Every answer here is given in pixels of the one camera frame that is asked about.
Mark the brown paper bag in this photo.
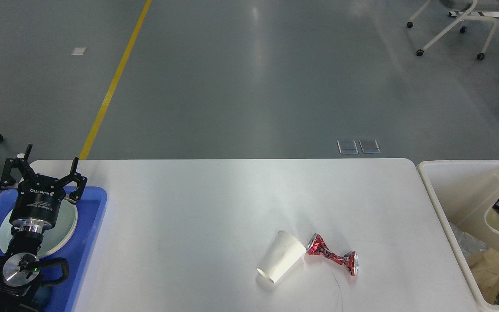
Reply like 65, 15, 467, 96
466, 248, 499, 304

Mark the white paper cup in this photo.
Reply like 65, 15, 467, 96
484, 208, 499, 235
256, 231, 307, 284

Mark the white plastic bin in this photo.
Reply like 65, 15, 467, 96
417, 160, 499, 312

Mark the light green plate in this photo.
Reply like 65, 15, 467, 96
0, 201, 78, 258

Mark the red foil wrapper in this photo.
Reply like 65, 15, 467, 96
306, 233, 359, 276

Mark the blue plastic tray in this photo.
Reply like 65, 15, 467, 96
0, 186, 107, 312

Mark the silver foil bag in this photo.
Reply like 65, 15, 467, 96
449, 223, 489, 265

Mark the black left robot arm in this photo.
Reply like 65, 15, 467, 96
0, 144, 87, 312

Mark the floor outlet cover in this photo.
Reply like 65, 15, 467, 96
337, 140, 359, 155
359, 140, 381, 154

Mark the floor outlet cover left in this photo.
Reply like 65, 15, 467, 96
337, 140, 359, 155

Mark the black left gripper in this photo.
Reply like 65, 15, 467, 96
0, 144, 88, 234

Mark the white office chair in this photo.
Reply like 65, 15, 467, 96
415, 0, 499, 60

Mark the floor outlet cover right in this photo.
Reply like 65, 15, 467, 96
359, 140, 381, 154

